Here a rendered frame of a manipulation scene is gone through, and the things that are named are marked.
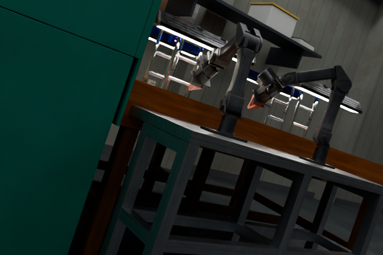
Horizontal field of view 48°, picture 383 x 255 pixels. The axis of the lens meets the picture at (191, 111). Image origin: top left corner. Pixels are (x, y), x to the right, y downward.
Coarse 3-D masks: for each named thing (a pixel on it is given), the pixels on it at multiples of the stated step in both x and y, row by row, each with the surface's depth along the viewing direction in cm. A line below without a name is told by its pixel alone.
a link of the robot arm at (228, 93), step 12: (252, 36) 167; (240, 48) 167; (252, 48) 168; (240, 60) 166; (252, 60) 167; (240, 72) 164; (240, 84) 164; (228, 96) 163; (240, 96) 164; (228, 108) 162; (240, 108) 163
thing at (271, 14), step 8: (256, 8) 464; (264, 8) 454; (272, 8) 447; (280, 8) 452; (256, 16) 461; (264, 16) 451; (272, 16) 449; (280, 16) 456; (288, 16) 462; (272, 24) 452; (280, 24) 458; (288, 24) 465; (280, 32) 461; (288, 32) 467
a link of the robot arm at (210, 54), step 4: (208, 52) 201; (212, 52) 190; (208, 56) 200; (212, 56) 189; (208, 60) 199; (212, 60) 190; (212, 64) 192; (216, 64) 194; (220, 68) 194; (224, 68) 194
